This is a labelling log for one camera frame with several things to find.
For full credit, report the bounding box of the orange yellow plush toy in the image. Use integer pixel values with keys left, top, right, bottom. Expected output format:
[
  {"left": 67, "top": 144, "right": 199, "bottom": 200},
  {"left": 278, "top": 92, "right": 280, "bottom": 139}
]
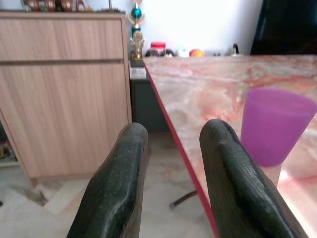
[{"left": 189, "top": 48, "right": 205, "bottom": 58}]

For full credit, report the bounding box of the gold trophy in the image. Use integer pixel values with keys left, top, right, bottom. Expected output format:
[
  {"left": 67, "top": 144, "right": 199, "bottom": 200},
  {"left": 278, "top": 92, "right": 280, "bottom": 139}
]
[{"left": 129, "top": 31, "right": 147, "bottom": 80}]

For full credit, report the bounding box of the purple plastic cup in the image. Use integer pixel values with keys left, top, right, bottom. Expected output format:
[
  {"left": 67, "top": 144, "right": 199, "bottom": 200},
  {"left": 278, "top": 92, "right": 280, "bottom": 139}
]
[{"left": 240, "top": 88, "right": 317, "bottom": 167}]

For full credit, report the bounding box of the light wooden cabinet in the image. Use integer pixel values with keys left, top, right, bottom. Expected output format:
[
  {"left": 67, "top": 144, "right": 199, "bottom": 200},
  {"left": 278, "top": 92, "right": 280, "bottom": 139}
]
[{"left": 0, "top": 11, "right": 133, "bottom": 189}]

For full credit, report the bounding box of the large black furniture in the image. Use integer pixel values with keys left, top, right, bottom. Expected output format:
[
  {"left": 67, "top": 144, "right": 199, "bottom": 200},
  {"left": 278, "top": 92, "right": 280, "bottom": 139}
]
[{"left": 250, "top": 0, "right": 317, "bottom": 56}]

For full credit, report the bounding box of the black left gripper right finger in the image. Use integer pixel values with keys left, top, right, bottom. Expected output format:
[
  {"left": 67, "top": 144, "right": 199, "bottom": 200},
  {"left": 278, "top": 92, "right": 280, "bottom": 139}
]
[{"left": 199, "top": 119, "right": 309, "bottom": 238}]

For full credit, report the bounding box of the dark low cabinet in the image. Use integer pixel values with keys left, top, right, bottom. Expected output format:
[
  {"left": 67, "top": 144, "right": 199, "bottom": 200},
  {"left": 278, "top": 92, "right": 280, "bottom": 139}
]
[{"left": 130, "top": 79, "right": 171, "bottom": 133}]

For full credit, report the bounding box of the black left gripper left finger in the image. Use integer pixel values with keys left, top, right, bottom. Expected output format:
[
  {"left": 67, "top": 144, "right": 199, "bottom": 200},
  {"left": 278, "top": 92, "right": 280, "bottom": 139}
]
[{"left": 66, "top": 122, "right": 149, "bottom": 238}]

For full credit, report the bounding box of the red lidded jar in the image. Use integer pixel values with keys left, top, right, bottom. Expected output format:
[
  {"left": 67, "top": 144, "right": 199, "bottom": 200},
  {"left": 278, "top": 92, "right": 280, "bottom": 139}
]
[{"left": 150, "top": 41, "right": 166, "bottom": 57}]

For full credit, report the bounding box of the teal ball trophy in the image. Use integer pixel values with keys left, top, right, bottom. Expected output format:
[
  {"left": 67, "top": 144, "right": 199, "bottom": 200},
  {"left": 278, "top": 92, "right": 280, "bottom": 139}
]
[{"left": 127, "top": 0, "right": 146, "bottom": 35}]

